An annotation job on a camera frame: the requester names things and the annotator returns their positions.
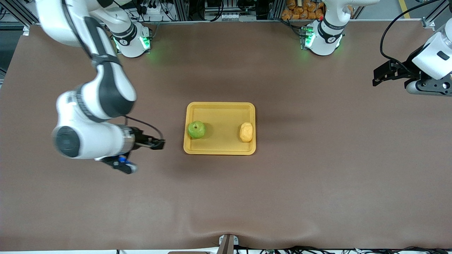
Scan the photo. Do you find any green apple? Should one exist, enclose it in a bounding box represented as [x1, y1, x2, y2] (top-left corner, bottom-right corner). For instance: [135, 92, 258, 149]
[188, 121, 207, 140]

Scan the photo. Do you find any yellow potato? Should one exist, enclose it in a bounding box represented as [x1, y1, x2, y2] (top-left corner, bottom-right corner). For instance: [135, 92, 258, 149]
[239, 122, 254, 143]

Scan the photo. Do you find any yellow plastic tray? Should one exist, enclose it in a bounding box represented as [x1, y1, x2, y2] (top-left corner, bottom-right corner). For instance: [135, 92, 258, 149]
[183, 102, 256, 156]

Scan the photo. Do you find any brown table cover mat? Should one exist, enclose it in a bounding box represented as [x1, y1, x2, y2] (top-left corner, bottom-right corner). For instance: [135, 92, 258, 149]
[0, 19, 452, 252]

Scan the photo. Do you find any orange toy food pile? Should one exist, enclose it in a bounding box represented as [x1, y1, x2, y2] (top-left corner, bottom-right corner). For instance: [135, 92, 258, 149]
[281, 0, 326, 20]

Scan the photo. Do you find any metal table clamp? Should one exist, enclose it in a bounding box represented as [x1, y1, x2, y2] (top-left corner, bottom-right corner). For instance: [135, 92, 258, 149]
[218, 234, 239, 254]

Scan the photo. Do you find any white power strip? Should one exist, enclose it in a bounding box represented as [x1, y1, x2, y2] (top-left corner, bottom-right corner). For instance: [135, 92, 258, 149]
[136, 4, 167, 15]

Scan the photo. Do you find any grey control box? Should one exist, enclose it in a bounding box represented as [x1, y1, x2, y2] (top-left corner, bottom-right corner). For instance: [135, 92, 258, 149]
[204, 0, 245, 21]

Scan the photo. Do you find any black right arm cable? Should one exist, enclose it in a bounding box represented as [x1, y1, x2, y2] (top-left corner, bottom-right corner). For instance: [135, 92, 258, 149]
[62, 0, 164, 140]

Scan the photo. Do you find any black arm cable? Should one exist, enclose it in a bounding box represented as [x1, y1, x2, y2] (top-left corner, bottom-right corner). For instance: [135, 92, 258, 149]
[380, 0, 442, 68]
[62, 0, 164, 140]

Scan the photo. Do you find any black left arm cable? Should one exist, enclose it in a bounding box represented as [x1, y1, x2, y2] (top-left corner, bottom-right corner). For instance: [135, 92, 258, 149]
[380, 0, 442, 68]

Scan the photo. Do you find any aluminium frame post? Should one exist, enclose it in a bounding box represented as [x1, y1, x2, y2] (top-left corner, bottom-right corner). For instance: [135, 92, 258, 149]
[4, 0, 39, 26]
[422, 0, 452, 28]

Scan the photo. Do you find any aluminium table edge rail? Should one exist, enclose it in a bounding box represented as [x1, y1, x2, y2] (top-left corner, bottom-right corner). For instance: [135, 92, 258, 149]
[30, 19, 424, 27]

